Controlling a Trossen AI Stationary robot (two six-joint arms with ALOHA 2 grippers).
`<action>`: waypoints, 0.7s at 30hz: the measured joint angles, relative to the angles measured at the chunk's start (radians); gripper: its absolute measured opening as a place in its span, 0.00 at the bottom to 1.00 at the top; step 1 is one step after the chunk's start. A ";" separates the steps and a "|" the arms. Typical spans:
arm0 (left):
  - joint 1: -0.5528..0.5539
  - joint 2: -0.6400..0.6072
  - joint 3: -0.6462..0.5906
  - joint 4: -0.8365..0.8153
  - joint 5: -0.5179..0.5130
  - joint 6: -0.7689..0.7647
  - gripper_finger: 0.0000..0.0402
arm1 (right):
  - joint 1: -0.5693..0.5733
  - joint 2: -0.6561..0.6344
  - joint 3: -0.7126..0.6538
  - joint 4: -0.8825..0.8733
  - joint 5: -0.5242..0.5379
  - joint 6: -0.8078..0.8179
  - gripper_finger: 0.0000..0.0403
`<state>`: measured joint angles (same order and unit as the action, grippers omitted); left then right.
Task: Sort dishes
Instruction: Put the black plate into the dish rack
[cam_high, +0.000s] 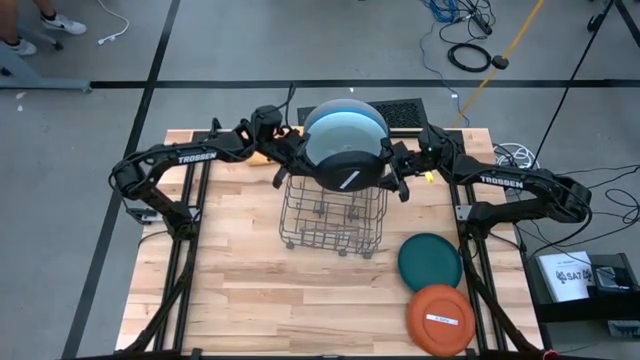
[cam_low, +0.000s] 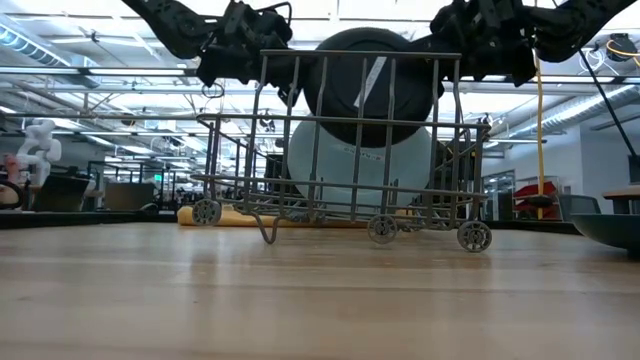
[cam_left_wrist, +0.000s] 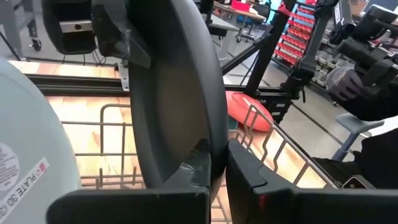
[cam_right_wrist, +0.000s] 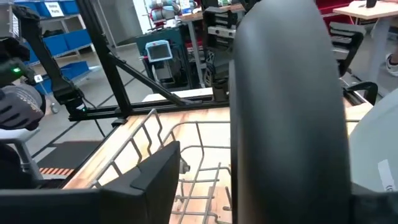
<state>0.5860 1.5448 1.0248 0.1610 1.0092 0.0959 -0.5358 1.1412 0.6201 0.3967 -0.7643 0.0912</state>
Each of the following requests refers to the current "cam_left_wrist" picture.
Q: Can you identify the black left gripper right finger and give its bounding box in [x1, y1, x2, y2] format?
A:
[226, 138, 398, 224]

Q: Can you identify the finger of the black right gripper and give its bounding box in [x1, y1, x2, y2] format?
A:
[91, 0, 152, 70]

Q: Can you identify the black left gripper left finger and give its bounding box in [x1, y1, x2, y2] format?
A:
[46, 139, 213, 224]

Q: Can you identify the black plate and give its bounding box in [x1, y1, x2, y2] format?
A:
[127, 0, 230, 202]

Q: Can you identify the pale blue plate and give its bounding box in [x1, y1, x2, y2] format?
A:
[0, 57, 83, 224]

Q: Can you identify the dark teal plate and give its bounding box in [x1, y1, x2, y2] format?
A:
[228, 114, 239, 131]

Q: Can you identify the orange plate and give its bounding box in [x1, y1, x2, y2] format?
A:
[225, 90, 275, 133]

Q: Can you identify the grey table leg with caster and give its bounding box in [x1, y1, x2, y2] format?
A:
[0, 0, 43, 62]

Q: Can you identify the black phone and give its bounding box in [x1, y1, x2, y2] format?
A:
[341, 175, 371, 190]

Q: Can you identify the grey table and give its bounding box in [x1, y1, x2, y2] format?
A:
[207, 14, 240, 62]

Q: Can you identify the grey stool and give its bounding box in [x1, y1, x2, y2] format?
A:
[330, 113, 386, 162]

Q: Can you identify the person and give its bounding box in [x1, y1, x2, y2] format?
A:
[310, 90, 398, 190]

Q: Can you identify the red box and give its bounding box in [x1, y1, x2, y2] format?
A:
[231, 0, 251, 12]

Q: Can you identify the wooden desk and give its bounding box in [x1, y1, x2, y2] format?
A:
[213, 1, 268, 43]

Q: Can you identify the person's hand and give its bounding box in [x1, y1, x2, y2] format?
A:
[325, 66, 365, 101]

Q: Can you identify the shelf with red drawers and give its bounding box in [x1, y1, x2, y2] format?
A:
[272, 0, 318, 67]

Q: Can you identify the grey metal bracket plate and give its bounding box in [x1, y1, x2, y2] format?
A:
[117, 60, 131, 93]

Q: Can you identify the grey wire dish rack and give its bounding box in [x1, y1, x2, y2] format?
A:
[60, 103, 340, 224]

